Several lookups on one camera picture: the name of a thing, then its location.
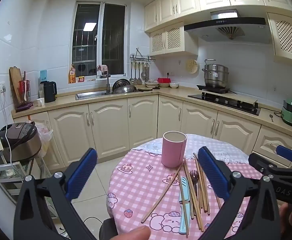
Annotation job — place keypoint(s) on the light blue knife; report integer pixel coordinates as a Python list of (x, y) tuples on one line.
[(184, 200)]

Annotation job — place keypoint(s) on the small white cup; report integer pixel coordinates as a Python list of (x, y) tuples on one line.
[(40, 101)]

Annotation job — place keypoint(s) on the black gas stove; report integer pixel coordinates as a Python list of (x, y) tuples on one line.
[(226, 102)]

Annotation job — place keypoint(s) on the blue card box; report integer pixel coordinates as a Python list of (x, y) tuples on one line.
[(43, 75)]

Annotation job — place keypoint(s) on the hanging utensil rack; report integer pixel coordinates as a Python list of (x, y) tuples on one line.
[(139, 66)]

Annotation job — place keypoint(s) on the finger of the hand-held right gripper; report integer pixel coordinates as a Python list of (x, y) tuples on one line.
[(257, 161), (286, 153)]

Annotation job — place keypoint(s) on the person's left hand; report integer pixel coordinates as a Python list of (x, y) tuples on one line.
[(134, 233)]

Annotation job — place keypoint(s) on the purple knife rack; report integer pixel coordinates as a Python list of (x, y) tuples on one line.
[(25, 97)]

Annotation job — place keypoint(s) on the pink cup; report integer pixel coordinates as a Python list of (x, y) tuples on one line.
[(173, 150)]

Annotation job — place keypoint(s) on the dark metal fork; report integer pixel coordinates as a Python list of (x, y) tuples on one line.
[(194, 176)]

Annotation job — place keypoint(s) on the white bowl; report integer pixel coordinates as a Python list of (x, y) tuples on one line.
[(174, 85), (152, 84), (164, 85)]

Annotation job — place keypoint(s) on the small metal spoon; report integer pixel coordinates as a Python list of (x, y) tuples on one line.
[(271, 117)]

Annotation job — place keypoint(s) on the beige kitchen countertop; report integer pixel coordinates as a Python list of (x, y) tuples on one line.
[(176, 92)]

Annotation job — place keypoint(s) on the red box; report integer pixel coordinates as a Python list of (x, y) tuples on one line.
[(164, 80)]

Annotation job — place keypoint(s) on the glass shelf stand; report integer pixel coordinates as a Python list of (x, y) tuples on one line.
[(5, 175)]

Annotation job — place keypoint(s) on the black induction cooker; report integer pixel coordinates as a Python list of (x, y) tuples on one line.
[(213, 88)]

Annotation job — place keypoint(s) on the black range hood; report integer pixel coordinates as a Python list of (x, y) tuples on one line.
[(226, 26)]

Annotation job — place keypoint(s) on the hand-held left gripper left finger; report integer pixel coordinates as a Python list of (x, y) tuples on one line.
[(82, 172)]

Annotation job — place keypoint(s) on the kitchen window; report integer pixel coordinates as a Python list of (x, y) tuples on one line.
[(99, 40)]

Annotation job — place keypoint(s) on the small red container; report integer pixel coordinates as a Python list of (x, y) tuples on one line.
[(81, 79)]

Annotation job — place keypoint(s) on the single wooden chopstick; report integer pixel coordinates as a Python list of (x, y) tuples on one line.
[(161, 200)]

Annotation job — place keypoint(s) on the white plastic bag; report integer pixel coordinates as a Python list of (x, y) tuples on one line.
[(45, 137)]

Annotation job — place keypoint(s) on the pile of wooden chopsticks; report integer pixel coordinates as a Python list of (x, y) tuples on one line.
[(198, 200)]

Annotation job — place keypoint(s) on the metal colander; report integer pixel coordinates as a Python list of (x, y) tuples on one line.
[(124, 87)]

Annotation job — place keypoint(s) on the cream base cabinets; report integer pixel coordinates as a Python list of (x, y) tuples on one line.
[(110, 127)]

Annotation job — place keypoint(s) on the brown rice cooker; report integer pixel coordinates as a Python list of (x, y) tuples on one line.
[(20, 142)]

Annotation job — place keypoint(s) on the stainless steel sink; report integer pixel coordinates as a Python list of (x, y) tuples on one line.
[(90, 95)]

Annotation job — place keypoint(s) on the white wall socket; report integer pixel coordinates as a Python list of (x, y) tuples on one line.
[(0, 88)]

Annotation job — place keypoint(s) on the white lace cloth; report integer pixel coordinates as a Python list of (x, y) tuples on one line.
[(226, 150)]

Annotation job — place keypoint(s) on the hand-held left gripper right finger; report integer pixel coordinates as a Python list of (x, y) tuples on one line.
[(213, 172)]

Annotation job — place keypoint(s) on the stainless steel steamer pot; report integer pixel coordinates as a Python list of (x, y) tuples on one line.
[(215, 76)]

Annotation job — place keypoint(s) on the pink checkered tablecloth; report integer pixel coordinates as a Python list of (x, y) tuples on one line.
[(141, 185)]

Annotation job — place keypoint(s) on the round cream steamer tray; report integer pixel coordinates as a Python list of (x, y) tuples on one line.
[(192, 66)]

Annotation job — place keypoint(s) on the wooden cutting board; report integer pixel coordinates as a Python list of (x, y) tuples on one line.
[(14, 82)]

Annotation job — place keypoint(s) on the black electric kettle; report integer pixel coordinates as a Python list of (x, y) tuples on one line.
[(49, 92)]

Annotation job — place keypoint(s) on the metal faucet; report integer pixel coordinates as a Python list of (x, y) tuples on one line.
[(107, 82)]

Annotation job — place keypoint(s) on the orange dish soap bottle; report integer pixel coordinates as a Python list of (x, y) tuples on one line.
[(72, 76)]

